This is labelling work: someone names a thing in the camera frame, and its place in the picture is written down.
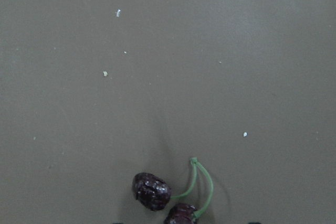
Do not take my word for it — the dark cherry pair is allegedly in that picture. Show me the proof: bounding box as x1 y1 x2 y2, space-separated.
131 157 214 223

